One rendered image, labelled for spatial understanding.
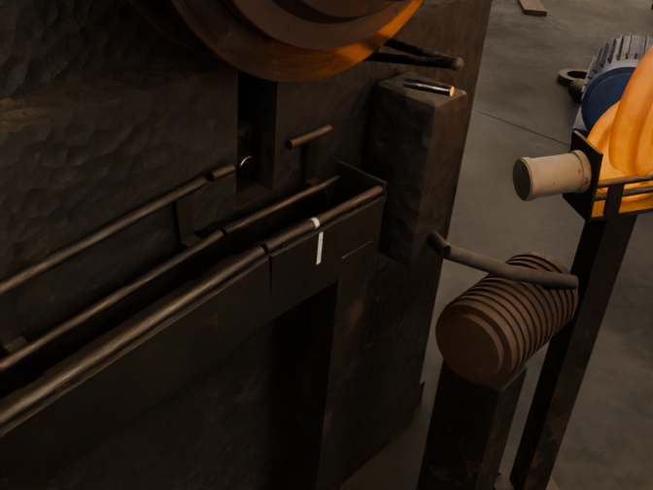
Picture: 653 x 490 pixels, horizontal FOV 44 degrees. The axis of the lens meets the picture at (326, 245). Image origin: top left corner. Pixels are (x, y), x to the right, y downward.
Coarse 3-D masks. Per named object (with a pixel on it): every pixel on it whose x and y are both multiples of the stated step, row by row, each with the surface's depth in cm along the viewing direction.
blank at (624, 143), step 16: (640, 64) 87; (640, 80) 87; (624, 96) 87; (640, 96) 86; (624, 112) 88; (640, 112) 87; (624, 128) 88; (640, 128) 87; (624, 144) 89; (640, 144) 89; (624, 160) 91; (640, 160) 92; (640, 176) 95
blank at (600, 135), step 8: (616, 104) 109; (608, 112) 109; (600, 120) 110; (608, 120) 108; (592, 128) 111; (600, 128) 109; (608, 128) 108; (592, 136) 110; (600, 136) 109; (608, 136) 108; (600, 144) 109; (608, 144) 109; (608, 160) 110; (608, 168) 111; (600, 176) 111; (608, 176) 112; (616, 176) 112; (632, 184) 114; (640, 184) 114; (648, 184) 115; (624, 200) 115; (632, 200) 116
